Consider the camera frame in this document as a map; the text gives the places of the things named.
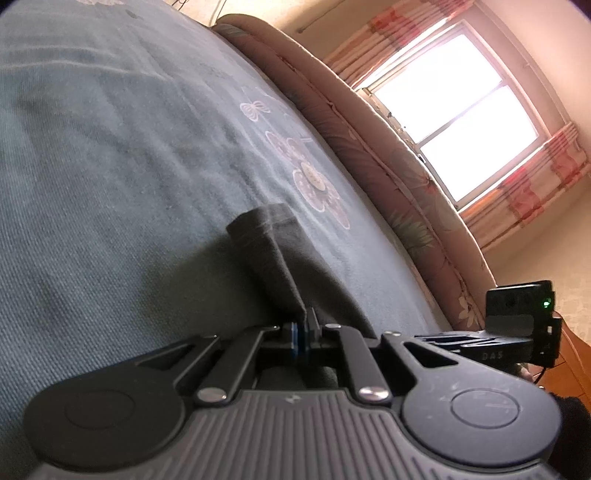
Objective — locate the green floral bed sheet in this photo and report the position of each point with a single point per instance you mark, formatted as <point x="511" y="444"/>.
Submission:
<point x="115" y="161"/>

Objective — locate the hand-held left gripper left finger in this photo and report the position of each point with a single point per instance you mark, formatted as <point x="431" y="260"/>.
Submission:
<point x="258" y="346"/>

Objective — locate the window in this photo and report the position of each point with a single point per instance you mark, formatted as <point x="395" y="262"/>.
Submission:
<point x="461" y="115"/>

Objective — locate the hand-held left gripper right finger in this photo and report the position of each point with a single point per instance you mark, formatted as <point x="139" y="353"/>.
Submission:
<point x="351" y="355"/>

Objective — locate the pink floral quilt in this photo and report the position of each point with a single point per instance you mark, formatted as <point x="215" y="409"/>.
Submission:
<point x="369" y="152"/>

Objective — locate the dark grey pants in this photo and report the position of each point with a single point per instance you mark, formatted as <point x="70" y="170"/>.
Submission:
<point x="286" y="249"/>

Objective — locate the wooden headboard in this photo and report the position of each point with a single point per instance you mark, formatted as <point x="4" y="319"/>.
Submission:
<point x="570" y="364"/>

